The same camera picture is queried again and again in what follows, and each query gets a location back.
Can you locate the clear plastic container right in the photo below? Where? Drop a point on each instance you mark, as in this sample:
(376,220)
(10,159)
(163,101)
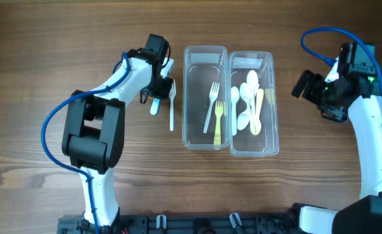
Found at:
(266,143)

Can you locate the yellow plastic fork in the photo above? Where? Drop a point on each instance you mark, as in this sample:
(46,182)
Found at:
(218,113)

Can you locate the clear plastic container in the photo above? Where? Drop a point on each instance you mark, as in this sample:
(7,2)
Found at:
(266,143)
(203,65)

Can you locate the white plastic spoon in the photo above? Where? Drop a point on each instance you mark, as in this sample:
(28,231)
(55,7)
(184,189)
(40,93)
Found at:
(244,118)
(235,96)
(248,92)

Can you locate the clear plastic container left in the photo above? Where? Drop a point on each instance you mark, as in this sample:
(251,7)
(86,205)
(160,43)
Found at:
(203,65)

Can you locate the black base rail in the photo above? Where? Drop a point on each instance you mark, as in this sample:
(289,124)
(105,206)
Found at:
(210,224)

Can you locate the light blue plastic fork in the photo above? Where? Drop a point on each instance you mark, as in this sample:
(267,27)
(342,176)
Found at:
(155,107)

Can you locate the yellow plastic spoon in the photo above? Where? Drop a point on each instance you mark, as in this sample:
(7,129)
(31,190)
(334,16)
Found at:
(257,126)

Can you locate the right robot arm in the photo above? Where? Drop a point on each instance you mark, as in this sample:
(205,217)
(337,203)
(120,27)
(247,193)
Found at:
(350,92)

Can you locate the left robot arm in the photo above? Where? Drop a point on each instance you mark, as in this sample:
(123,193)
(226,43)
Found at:
(94,131)

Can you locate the white plastic fork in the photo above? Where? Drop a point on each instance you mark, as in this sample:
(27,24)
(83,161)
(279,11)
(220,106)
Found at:
(172,96)
(213,94)

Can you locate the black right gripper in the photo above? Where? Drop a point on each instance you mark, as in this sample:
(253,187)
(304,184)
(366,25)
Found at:
(316,80)

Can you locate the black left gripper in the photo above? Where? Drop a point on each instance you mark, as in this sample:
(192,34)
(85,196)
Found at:
(164,91)

